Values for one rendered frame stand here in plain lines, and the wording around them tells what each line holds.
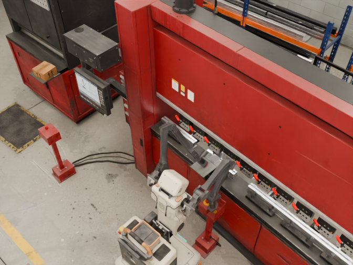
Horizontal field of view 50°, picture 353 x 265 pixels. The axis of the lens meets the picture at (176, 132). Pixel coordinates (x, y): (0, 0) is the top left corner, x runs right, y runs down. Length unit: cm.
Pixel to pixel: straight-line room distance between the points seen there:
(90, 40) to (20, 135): 246
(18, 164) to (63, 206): 96
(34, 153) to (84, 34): 223
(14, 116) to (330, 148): 454
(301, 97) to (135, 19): 153
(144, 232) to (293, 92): 172
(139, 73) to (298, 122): 160
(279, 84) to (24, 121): 411
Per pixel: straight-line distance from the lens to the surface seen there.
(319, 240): 347
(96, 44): 355
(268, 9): 516
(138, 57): 352
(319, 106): 256
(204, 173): 361
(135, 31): 336
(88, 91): 388
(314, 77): 268
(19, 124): 585
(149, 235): 336
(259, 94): 284
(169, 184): 310
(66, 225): 462
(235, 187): 370
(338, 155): 272
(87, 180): 491
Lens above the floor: 386
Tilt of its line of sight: 47 degrees down
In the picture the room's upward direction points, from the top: straight up
